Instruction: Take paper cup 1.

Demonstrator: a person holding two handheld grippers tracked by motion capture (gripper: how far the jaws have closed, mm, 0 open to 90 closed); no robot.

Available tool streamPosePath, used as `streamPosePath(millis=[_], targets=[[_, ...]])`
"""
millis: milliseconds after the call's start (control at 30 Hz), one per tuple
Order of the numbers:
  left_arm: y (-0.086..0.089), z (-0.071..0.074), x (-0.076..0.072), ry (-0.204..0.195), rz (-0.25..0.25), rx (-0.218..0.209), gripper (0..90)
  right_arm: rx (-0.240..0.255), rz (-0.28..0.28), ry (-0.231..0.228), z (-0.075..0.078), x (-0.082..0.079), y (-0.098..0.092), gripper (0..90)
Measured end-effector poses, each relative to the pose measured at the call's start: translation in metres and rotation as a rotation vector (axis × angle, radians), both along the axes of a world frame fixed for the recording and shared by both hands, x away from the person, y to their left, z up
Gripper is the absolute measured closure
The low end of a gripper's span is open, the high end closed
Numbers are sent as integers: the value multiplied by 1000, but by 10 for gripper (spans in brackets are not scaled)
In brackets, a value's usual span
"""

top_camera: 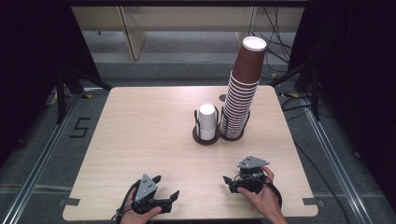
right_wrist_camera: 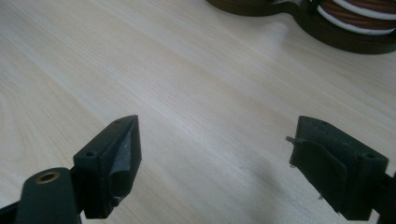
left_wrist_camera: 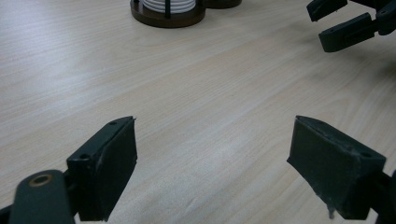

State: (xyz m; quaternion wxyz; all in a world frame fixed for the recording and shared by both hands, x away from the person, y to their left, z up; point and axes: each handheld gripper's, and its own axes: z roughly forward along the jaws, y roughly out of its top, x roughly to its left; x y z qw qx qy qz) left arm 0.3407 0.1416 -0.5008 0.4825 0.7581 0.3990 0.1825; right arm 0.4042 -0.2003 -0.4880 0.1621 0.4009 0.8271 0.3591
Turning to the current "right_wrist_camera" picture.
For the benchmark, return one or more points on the stack of brown paper cups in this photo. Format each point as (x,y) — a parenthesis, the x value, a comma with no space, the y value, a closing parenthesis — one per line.
(358,17)

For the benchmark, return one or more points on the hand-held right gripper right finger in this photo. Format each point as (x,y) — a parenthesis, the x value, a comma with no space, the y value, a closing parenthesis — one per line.
(336,161)

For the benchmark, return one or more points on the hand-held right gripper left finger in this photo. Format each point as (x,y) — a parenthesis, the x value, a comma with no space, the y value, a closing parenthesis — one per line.
(102,168)

